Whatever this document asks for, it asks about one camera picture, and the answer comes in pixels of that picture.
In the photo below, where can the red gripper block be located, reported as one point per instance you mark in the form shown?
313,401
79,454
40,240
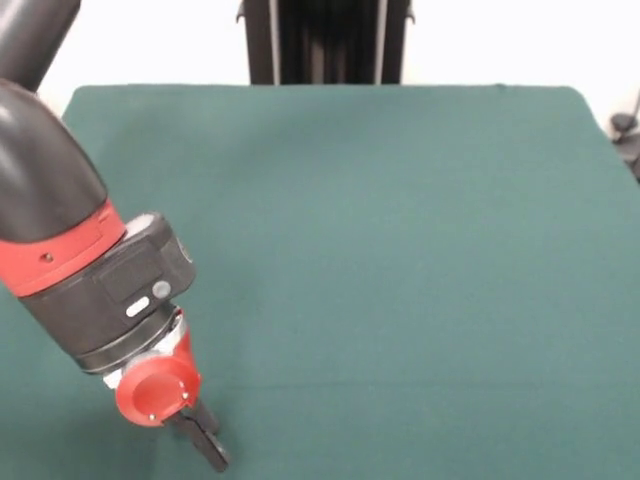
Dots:
155,390

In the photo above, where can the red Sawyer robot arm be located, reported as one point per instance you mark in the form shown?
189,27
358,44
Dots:
75,250

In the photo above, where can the dark green table cloth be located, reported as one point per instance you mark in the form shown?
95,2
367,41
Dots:
400,250

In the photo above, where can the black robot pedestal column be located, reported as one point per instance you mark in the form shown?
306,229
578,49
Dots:
325,42

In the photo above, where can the black clamp mount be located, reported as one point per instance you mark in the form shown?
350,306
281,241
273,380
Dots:
626,132

